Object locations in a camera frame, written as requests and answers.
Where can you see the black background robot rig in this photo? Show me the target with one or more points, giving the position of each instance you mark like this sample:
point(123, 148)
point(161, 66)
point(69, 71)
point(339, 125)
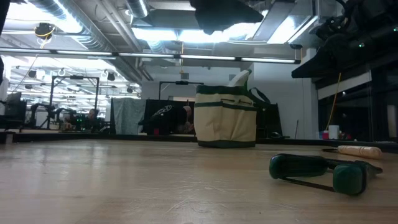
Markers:
point(53, 115)

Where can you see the grey fabric cover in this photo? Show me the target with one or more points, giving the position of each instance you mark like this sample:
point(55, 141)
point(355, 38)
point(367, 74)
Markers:
point(127, 115)

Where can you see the beige green gardening bag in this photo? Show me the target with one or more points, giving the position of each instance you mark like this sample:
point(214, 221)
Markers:
point(224, 124)

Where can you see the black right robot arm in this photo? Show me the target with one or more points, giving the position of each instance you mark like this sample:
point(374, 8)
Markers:
point(379, 18)

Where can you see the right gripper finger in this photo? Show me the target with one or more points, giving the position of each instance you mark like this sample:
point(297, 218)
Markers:
point(326, 51)
point(311, 70)

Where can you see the black stand with camera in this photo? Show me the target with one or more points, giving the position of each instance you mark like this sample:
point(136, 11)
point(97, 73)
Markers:
point(182, 82)

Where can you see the red cup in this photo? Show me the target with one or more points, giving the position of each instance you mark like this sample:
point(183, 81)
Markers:
point(326, 135)

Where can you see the black office equipment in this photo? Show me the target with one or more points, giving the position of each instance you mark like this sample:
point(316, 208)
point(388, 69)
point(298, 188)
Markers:
point(14, 112)

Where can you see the silver ventilation duct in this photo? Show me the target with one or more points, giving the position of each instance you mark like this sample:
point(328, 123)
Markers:
point(138, 7)

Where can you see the black panel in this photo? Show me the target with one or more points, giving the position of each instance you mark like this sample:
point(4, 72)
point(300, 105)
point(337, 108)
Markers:
point(270, 121)

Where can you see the black yellow ceiling reel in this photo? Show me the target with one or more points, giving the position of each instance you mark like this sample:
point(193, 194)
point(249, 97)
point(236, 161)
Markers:
point(44, 30)

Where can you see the white cup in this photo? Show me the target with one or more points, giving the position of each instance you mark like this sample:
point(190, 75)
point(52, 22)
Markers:
point(334, 132)

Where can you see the long ceiling light fixture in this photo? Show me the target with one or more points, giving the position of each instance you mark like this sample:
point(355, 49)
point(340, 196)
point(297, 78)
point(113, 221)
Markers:
point(202, 57)

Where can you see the black frame stand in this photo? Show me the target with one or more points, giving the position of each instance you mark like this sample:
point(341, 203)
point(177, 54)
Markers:
point(74, 77)

